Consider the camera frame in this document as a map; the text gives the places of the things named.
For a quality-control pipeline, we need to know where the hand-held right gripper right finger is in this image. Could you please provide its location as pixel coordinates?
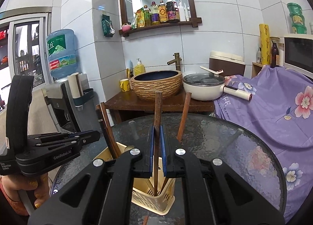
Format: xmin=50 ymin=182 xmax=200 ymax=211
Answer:
xmin=160 ymin=125 xmax=285 ymax=225

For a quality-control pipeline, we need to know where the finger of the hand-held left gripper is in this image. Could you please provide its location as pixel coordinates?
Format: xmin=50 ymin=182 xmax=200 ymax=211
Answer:
xmin=27 ymin=131 xmax=86 ymax=143
xmin=37 ymin=130 xmax=101 ymax=151

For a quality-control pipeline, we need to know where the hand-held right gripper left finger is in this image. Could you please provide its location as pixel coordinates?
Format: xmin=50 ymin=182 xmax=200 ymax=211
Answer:
xmin=28 ymin=125 xmax=155 ymax=225

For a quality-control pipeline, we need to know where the cream plastic utensil holder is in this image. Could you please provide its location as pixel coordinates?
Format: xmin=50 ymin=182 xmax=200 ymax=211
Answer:
xmin=93 ymin=142 xmax=176 ymax=214

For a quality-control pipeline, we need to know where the person's left forearm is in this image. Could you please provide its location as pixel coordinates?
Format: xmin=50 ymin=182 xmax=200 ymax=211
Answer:
xmin=0 ymin=178 xmax=19 ymax=217

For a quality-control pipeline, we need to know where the person's left hand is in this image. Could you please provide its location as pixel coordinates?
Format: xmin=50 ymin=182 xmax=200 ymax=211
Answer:
xmin=0 ymin=174 xmax=50 ymax=216

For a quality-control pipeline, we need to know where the beige cloth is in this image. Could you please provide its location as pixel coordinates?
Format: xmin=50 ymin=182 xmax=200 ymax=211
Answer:
xmin=27 ymin=89 xmax=59 ymax=134

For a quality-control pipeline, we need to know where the grey water dispenser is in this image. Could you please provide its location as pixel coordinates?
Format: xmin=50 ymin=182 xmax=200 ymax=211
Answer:
xmin=45 ymin=73 xmax=94 ymax=134

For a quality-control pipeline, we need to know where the teal plastic holder tray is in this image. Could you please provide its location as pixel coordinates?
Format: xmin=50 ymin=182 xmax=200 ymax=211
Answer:
xmin=73 ymin=88 xmax=94 ymax=107

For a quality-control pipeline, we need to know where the wooden washstand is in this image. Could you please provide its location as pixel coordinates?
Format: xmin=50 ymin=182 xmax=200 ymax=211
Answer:
xmin=104 ymin=89 xmax=216 ymax=126

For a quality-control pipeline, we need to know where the round glass table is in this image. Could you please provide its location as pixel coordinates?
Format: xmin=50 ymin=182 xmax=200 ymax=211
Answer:
xmin=50 ymin=114 xmax=287 ymax=225

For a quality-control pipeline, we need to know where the woven pattern wash basin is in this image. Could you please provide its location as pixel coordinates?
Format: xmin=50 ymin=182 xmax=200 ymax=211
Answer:
xmin=129 ymin=70 xmax=183 ymax=101

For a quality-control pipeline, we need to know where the yellow mug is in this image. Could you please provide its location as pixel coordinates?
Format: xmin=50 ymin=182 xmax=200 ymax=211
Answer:
xmin=119 ymin=78 xmax=131 ymax=92

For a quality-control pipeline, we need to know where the white electric pan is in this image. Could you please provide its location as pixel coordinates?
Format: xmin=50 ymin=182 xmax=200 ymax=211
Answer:
xmin=183 ymin=73 xmax=227 ymax=101

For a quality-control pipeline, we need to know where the white framed window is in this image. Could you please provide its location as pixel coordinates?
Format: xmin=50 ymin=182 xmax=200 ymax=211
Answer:
xmin=0 ymin=7 xmax=52 ymax=91

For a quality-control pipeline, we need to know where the blue water bottle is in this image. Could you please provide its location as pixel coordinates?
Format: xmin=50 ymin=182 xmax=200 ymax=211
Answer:
xmin=46 ymin=29 xmax=78 ymax=79

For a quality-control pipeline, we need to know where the yellow soap pump bottle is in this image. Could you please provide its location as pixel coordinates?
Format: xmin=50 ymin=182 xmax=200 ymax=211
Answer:
xmin=133 ymin=58 xmax=146 ymax=77

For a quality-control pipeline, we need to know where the bronze faucet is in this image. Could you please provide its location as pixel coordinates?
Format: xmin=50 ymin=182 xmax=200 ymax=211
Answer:
xmin=167 ymin=52 xmax=183 ymax=71

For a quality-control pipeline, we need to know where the white rice paddle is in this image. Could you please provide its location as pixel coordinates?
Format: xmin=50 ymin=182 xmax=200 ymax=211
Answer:
xmin=200 ymin=66 xmax=224 ymax=75

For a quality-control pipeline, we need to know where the white lint roller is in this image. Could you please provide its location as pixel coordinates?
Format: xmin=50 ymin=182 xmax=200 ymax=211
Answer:
xmin=224 ymin=85 xmax=253 ymax=101

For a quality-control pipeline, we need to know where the brown white rice cooker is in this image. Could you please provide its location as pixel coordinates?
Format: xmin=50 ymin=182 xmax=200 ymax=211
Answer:
xmin=209 ymin=51 xmax=246 ymax=77

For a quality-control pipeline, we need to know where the purple floral cloth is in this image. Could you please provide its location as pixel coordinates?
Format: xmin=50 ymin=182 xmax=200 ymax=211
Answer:
xmin=214 ymin=65 xmax=313 ymax=223

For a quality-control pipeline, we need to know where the small wooden box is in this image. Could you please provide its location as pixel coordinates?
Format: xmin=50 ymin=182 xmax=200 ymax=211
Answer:
xmin=252 ymin=62 xmax=266 ymax=79

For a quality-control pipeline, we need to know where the yellow seasoning packet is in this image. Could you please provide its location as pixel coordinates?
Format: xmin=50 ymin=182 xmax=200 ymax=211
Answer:
xmin=131 ymin=7 xmax=145 ymax=29

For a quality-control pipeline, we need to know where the green oil bottle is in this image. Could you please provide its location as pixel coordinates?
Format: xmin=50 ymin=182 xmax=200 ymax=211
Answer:
xmin=143 ymin=5 xmax=150 ymax=27

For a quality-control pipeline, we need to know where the purple label bottle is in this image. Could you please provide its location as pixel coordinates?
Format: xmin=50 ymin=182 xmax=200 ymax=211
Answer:
xmin=149 ymin=1 xmax=160 ymax=25

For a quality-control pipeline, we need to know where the amber sauce bottle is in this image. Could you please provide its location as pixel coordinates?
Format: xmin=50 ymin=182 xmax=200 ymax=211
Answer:
xmin=158 ymin=0 xmax=168 ymax=23

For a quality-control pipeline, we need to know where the white plastic bottle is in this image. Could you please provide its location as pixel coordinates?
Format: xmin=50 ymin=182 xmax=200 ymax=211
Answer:
xmin=178 ymin=2 xmax=187 ymax=22

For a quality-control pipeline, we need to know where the dark soy sauce bottle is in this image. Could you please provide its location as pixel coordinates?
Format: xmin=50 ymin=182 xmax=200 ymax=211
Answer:
xmin=166 ymin=0 xmax=180 ymax=23

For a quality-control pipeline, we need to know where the brown glass bottle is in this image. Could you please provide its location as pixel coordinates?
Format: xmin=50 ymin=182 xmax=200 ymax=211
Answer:
xmin=270 ymin=42 xmax=280 ymax=68

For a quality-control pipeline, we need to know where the yellow wrapped roll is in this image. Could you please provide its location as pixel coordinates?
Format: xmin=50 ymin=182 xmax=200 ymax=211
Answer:
xmin=259 ymin=23 xmax=271 ymax=66

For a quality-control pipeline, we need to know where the white microwave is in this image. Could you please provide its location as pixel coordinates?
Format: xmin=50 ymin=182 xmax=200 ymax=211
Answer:
xmin=283 ymin=34 xmax=313 ymax=80

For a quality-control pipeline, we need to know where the green wall packet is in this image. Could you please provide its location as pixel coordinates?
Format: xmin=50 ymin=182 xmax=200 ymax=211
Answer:
xmin=101 ymin=15 xmax=115 ymax=38

